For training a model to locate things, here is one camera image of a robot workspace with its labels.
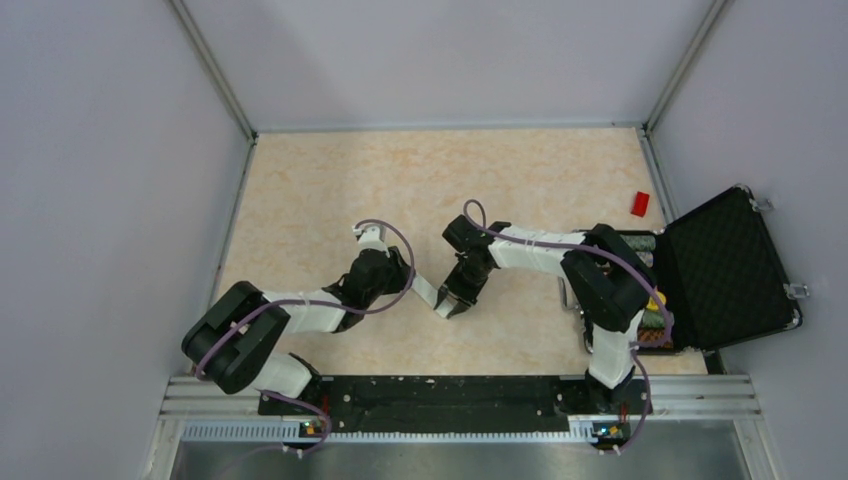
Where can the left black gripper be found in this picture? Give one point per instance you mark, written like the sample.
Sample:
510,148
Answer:
400,270

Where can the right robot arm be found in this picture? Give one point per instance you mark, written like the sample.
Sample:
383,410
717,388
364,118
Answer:
610,283

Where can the white remote control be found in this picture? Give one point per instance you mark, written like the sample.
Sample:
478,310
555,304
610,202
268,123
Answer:
428,293

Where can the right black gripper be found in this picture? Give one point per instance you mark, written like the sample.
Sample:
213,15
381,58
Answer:
454,291

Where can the red small block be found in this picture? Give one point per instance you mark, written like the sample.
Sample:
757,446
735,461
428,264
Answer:
640,205

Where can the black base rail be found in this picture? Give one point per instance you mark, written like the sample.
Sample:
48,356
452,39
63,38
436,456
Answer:
463,404

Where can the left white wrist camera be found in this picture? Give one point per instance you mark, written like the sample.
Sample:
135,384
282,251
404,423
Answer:
371,237

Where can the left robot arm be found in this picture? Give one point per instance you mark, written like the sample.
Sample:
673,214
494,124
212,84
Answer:
233,345

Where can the yellow big blind chip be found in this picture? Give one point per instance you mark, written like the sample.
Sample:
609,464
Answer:
656,302

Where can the black poker chip case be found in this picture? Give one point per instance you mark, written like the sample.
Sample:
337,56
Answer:
719,272

